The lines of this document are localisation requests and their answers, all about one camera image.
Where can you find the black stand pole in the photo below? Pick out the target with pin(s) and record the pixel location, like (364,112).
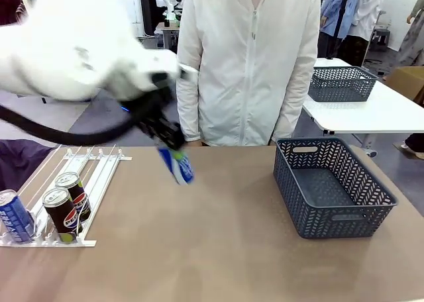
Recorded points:
(342,10)

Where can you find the grey plastic basket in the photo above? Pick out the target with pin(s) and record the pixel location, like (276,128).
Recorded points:
(341,83)
(331,189)

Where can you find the black chair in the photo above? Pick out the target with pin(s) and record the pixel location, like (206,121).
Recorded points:
(381,35)

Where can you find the person in grey dress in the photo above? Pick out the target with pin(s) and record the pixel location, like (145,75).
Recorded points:
(412,37)

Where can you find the person in white jacket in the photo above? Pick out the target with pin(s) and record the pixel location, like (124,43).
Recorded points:
(245,67)

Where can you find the person in white coat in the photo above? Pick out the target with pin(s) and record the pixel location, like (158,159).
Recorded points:
(371,7)

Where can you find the person in blue coat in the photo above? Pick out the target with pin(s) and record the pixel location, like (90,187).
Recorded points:
(334,4)

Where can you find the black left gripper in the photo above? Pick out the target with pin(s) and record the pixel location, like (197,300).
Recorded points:
(149,106)

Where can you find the blue Pepsi can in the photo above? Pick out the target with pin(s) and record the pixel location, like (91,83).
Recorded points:
(180,169)
(13,219)

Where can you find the black Pepsi can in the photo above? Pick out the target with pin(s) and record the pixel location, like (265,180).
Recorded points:
(77,196)
(63,216)

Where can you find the purple cloth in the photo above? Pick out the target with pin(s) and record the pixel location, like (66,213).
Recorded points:
(20,159)

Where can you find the white can dispenser rack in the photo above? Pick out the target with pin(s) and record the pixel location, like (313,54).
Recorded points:
(99,176)

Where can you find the cardboard box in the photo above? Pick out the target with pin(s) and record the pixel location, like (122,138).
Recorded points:
(409,81)

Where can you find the person in dark red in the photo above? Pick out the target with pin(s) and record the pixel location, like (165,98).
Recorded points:
(10,4)

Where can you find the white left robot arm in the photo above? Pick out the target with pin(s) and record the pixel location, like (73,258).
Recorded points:
(66,43)

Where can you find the white side table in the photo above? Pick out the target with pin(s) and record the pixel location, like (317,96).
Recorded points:
(381,113)

